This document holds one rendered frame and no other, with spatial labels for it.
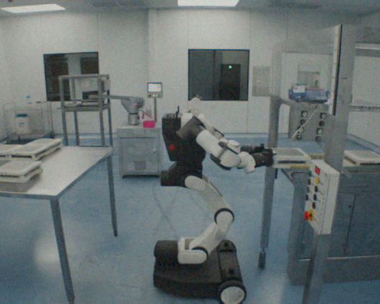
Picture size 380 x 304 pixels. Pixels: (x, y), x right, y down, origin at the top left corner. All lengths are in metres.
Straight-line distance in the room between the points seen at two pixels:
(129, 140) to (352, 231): 3.13
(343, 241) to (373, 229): 0.24
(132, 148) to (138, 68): 3.06
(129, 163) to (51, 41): 4.13
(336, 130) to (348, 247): 1.40
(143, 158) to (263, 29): 4.26
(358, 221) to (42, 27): 7.20
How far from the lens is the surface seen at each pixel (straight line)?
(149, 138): 4.41
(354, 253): 2.60
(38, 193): 1.95
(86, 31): 7.49
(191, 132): 1.73
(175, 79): 7.10
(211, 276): 2.30
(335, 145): 1.32
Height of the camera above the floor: 1.58
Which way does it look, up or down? 15 degrees down
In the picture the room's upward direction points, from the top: straight up
